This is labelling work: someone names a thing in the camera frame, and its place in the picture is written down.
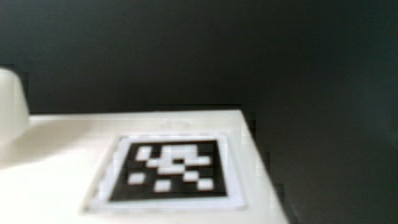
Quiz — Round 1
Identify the white front drawer box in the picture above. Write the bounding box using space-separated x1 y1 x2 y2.
0 68 290 224

